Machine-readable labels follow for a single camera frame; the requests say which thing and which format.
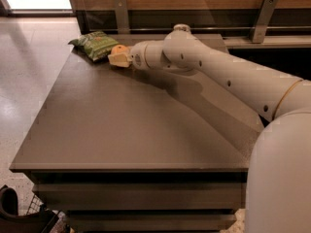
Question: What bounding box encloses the orange fruit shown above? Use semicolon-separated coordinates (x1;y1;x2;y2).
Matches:
111;45;129;54

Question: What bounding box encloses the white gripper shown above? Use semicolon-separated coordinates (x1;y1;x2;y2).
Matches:
108;42;147;70

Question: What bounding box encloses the grey drawer cabinet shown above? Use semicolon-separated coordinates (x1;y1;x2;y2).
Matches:
9;33;265;233

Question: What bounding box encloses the wooden side counter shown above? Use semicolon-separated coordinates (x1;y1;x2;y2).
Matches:
224;35;311;50

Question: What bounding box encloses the left metal wall bracket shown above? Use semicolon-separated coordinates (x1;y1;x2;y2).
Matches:
113;0;130;34

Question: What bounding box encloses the metal wall bracket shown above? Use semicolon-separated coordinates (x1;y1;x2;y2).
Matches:
113;0;130;34
250;0;279;44

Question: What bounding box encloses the green jalapeno chip bag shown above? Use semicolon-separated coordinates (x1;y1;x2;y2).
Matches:
69;31;119;62

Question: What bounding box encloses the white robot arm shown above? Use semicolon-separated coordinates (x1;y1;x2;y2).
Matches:
108;28;311;233

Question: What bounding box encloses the right metal wall bracket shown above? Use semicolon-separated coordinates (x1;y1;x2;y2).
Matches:
250;0;279;44

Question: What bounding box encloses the silver soda can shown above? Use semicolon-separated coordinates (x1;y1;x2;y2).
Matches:
173;23;191;33

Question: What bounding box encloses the black wire basket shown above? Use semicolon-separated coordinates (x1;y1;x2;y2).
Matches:
0;185;73;233

